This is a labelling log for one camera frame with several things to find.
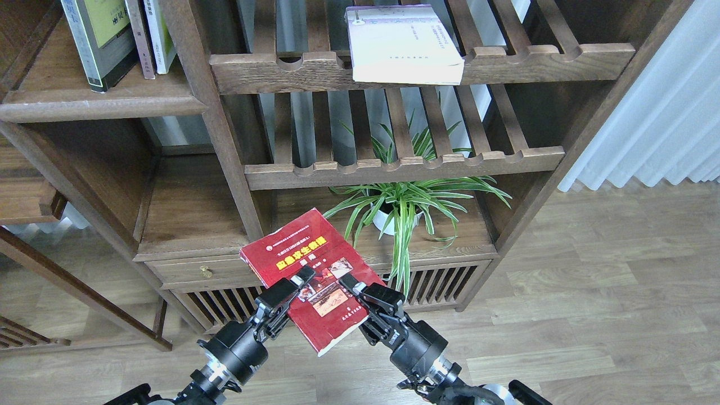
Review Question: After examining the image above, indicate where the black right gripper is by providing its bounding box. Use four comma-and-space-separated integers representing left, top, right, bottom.
339, 273, 461, 392

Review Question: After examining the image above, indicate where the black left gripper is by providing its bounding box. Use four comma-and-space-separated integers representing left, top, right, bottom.
196, 265, 316, 392

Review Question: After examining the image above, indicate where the red cover book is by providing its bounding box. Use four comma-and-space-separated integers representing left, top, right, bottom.
241, 208, 384, 357

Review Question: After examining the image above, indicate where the white lavender cover book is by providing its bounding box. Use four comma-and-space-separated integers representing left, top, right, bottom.
345, 4, 465, 86

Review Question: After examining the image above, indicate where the black yellow-green cover book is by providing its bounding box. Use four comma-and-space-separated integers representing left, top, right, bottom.
61, 1, 137, 93

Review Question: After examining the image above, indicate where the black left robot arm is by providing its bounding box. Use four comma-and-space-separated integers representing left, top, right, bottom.
108, 265, 316, 404

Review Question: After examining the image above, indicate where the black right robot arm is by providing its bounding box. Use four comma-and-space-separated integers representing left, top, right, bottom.
339, 273, 550, 404

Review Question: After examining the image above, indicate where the brass drawer knob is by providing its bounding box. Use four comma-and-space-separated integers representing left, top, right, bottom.
200, 266, 214, 278

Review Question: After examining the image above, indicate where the white plant pot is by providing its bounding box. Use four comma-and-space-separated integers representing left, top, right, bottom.
372, 204, 424, 239

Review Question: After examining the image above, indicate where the green spider plant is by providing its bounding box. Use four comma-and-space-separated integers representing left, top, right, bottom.
321, 110, 514, 299

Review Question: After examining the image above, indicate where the brown wooden bookshelf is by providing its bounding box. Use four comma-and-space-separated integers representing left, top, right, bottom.
2, 1, 689, 333

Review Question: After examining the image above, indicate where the dark wooden side furniture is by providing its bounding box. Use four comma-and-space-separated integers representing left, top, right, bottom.
1, 137, 172, 351

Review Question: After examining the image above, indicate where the white green upright book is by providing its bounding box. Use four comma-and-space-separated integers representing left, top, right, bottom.
143, 0, 177, 74

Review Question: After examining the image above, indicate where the brown spine upright book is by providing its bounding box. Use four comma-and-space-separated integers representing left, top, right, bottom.
124, 1, 155, 80

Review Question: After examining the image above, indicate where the white pleated curtain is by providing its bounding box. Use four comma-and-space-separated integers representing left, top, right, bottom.
558, 1, 719, 192

